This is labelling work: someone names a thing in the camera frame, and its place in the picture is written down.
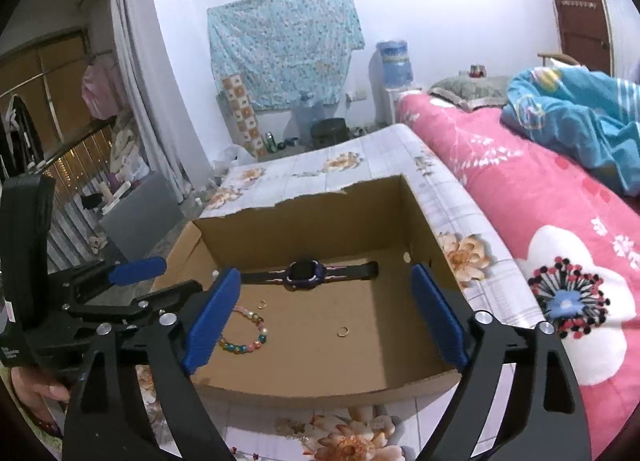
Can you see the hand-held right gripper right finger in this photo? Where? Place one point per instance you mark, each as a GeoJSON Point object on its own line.
{"type": "Point", "coordinates": [441, 323]}

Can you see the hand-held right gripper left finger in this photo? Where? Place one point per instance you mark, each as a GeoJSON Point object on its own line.
{"type": "Point", "coordinates": [210, 323]}

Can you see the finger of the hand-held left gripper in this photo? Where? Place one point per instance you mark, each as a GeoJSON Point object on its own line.
{"type": "Point", "coordinates": [137, 270]}
{"type": "Point", "coordinates": [145, 302]}

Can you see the gold hoop earring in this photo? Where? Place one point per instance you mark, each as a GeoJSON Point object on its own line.
{"type": "Point", "coordinates": [338, 332]}

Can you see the brown cardboard box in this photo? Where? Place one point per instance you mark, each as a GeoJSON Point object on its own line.
{"type": "Point", "coordinates": [310, 356]}

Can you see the dark blue smart watch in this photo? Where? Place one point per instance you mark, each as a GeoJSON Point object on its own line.
{"type": "Point", "coordinates": [302, 273]}

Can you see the person's left hand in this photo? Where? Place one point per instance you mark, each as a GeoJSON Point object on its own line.
{"type": "Point", "coordinates": [37, 388]}

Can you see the pair of slippers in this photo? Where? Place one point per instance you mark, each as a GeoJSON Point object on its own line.
{"type": "Point", "coordinates": [97, 243]}

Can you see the grey cabinet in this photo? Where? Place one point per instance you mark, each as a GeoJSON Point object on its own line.
{"type": "Point", "coordinates": [142, 213]}

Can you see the pile of light clothes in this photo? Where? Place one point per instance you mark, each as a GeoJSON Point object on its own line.
{"type": "Point", "coordinates": [125, 146]}

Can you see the white plastic bag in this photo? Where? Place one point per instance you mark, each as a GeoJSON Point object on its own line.
{"type": "Point", "coordinates": [232, 157]}

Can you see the pink flower print blanket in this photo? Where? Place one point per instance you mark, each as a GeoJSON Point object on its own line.
{"type": "Point", "coordinates": [525, 191]}

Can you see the white curtain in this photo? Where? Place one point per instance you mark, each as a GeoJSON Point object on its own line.
{"type": "Point", "coordinates": [150, 91]}

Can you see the pink hanging garment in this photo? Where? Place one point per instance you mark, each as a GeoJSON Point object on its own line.
{"type": "Point", "coordinates": [102, 88]}

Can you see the green bottle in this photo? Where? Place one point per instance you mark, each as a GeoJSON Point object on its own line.
{"type": "Point", "coordinates": [270, 142]}

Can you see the orange checked tile cloth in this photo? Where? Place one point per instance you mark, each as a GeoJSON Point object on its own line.
{"type": "Point", "coordinates": [242, 111]}

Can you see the black bin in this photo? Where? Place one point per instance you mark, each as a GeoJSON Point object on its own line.
{"type": "Point", "coordinates": [330, 133]}

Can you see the white water dispenser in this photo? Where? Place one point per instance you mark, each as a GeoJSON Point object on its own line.
{"type": "Point", "coordinates": [386, 106]}

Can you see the empty clear water jug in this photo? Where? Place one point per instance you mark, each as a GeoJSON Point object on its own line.
{"type": "Point", "coordinates": [306, 116]}

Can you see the grey patterned pillow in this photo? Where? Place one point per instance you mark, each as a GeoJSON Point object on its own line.
{"type": "Point", "coordinates": [465, 91]}

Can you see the blue cartoon print quilt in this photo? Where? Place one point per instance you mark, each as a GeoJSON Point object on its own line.
{"type": "Point", "coordinates": [575, 121]}

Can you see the small dark jar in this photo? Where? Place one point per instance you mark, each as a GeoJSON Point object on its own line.
{"type": "Point", "coordinates": [476, 71]}

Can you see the teal floral hanging cloth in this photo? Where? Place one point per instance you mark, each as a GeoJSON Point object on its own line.
{"type": "Point", "coordinates": [285, 41]}

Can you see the wooden chair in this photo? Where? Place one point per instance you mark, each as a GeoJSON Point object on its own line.
{"type": "Point", "coordinates": [555, 56]}

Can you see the brown wooden door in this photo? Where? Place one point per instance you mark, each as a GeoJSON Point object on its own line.
{"type": "Point", "coordinates": [575, 26]}

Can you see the door hook rack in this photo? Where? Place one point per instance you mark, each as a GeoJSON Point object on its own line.
{"type": "Point", "coordinates": [579, 3]}

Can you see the white wall socket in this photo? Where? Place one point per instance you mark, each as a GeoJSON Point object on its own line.
{"type": "Point", "coordinates": [359, 95]}

